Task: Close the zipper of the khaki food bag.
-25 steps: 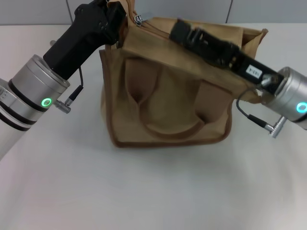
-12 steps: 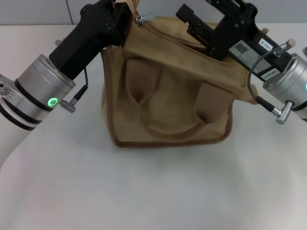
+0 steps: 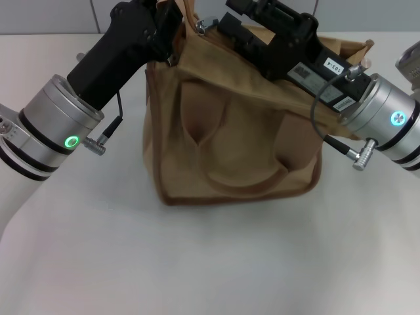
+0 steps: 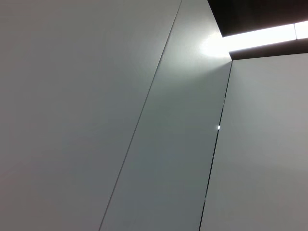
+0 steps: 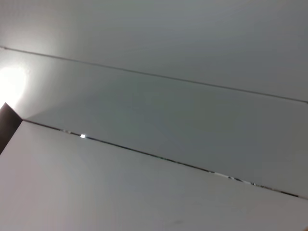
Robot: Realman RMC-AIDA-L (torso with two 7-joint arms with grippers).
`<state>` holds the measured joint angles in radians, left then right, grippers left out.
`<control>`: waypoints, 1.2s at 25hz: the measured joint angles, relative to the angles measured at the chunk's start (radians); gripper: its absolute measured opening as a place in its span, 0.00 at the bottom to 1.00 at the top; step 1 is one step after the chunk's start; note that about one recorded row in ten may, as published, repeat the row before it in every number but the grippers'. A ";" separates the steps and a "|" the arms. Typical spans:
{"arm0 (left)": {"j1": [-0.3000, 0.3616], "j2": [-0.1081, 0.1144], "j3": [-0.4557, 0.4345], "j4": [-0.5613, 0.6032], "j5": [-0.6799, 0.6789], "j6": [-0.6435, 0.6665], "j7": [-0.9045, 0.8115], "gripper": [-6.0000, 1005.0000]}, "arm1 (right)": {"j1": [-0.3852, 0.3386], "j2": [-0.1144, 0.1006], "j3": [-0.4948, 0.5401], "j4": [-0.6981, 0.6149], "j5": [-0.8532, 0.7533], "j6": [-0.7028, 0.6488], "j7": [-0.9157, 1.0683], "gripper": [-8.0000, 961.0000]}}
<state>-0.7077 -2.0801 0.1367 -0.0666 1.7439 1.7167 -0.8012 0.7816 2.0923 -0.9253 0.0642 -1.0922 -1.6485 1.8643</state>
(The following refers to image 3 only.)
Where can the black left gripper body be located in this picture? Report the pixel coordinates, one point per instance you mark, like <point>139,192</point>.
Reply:
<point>108,62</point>

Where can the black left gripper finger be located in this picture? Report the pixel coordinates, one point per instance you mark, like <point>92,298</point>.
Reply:
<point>170,33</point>

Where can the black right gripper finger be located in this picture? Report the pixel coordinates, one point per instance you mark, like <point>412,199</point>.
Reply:
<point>259,8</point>
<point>244,37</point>

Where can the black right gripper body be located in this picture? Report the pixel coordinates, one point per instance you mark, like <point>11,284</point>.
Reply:
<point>305,55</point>

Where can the silver metal zipper pull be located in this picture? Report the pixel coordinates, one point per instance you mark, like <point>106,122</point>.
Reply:
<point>205,24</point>

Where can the khaki fabric food bag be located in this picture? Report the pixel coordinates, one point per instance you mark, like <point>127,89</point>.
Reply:
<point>236,147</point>

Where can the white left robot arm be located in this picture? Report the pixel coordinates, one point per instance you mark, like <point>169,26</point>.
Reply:
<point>49,131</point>

